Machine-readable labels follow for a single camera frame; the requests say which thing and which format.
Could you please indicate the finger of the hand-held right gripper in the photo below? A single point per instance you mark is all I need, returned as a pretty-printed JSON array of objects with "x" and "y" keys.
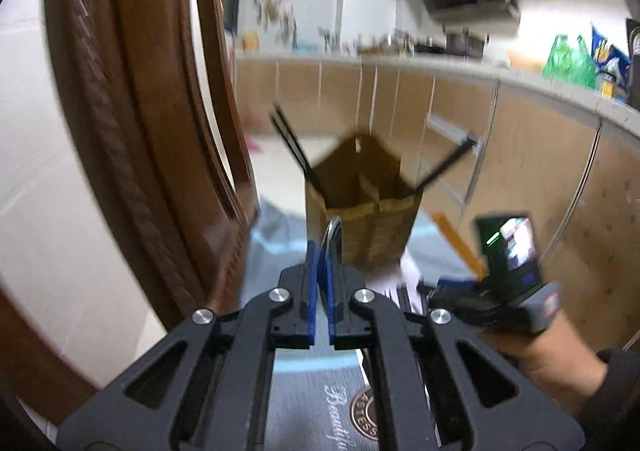
[
  {"x": 415, "y": 300},
  {"x": 457, "y": 284}
]

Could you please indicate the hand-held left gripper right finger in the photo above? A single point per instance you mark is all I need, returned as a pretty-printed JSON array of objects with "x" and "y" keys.
[{"x": 331, "y": 311}]

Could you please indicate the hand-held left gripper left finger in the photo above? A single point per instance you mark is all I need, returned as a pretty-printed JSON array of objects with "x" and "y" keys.
[{"x": 311, "y": 291}]

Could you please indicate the silver metal spoon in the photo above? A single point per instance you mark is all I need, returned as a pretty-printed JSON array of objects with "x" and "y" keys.
[{"x": 334, "y": 238}]

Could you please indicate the brown wooden utensil holder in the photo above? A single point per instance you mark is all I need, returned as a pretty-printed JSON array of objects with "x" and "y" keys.
[{"x": 385, "y": 231}]

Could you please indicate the bundle of black chopsticks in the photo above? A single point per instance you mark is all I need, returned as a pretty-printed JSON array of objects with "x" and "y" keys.
[{"x": 295, "y": 151}]

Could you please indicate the person's right forearm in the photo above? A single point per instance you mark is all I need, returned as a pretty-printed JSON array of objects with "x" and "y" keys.
[{"x": 615, "y": 396}]

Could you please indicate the person's right hand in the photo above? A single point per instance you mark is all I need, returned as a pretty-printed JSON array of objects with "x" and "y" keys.
[{"x": 550, "y": 361}]

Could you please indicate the grey pink checked cloth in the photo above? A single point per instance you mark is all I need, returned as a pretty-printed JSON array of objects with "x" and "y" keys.
[{"x": 320, "y": 396}]

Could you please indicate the beige kitchen base cabinets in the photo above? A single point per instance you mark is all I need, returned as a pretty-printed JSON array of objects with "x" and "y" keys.
[{"x": 530, "y": 156}]

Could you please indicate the small pink plastic item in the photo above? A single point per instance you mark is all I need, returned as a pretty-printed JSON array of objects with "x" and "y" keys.
[{"x": 253, "y": 146}]

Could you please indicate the green plastic bag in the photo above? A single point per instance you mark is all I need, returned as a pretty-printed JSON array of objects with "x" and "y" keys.
[{"x": 570, "y": 62}]

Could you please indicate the blue snack bag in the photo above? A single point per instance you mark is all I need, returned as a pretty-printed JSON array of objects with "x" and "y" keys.
[{"x": 611, "y": 62}]

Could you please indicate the steel pot with lid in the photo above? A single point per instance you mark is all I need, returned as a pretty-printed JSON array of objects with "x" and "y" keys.
[{"x": 466, "y": 42}]

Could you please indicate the carved brown wooden chair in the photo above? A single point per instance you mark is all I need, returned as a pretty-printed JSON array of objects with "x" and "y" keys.
[{"x": 150, "y": 131}]

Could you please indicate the dark purple rice cooker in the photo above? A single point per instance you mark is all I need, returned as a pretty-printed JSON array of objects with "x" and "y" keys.
[{"x": 635, "y": 61}]

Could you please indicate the blue plastic basin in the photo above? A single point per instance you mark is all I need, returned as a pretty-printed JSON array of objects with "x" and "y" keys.
[{"x": 306, "y": 48}]

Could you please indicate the yellow box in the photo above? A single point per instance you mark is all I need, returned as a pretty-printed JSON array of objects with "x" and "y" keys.
[{"x": 251, "y": 41}]

